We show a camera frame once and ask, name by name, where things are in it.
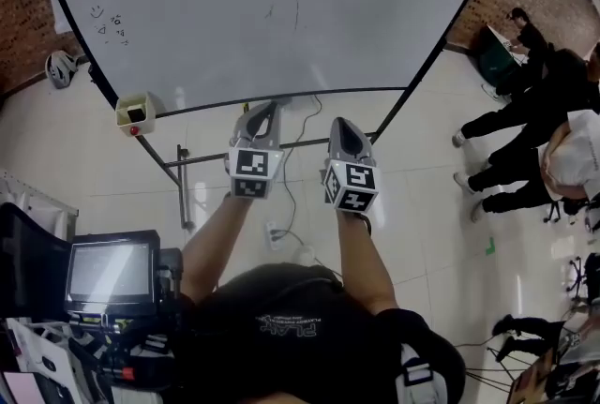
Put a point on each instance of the person's right forearm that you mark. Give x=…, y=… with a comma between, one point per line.
x=365, y=261

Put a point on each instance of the black swivel chair base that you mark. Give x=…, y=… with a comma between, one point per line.
x=569, y=212
x=583, y=273

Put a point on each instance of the person's black t-shirt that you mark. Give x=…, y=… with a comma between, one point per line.
x=290, y=336

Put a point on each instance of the small black monitor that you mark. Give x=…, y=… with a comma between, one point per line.
x=110, y=273

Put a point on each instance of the white poster sheet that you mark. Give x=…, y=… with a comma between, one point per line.
x=58, y=8

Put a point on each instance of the large whiteboard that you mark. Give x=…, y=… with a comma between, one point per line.
x=234, y=36

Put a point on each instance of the black metal whiteboard stand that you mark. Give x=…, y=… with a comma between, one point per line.
x=187, y=160

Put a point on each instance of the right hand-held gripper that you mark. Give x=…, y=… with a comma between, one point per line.
x=351, y=184

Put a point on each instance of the dark green box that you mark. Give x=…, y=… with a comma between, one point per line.
x=494, y=55

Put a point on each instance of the white and grey helmet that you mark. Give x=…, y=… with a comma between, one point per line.
x=61, y=68

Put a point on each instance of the beige holder box with red button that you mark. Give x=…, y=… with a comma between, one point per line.
x=140, y=125

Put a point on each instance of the black whiteboard eraser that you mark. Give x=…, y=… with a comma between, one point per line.
x=136, y=114

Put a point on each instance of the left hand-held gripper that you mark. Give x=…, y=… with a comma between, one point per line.
x=253, y=168

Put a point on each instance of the black camera rig equipment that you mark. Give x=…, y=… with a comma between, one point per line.
x=117, y=350

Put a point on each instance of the white metal shelf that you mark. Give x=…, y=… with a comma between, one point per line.
x=42, y=200

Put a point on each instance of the black tripod legs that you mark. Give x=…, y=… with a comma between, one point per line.
x=492, y=374

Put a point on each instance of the white power adapter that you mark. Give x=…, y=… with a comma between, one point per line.
x=304, y=254

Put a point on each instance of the white power strip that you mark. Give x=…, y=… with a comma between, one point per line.
x=273, y=235

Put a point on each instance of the pink paper sheet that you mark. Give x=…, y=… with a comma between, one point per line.
x=21, y=388

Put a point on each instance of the person's left forearm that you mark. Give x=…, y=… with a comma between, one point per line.
x=215, y=243

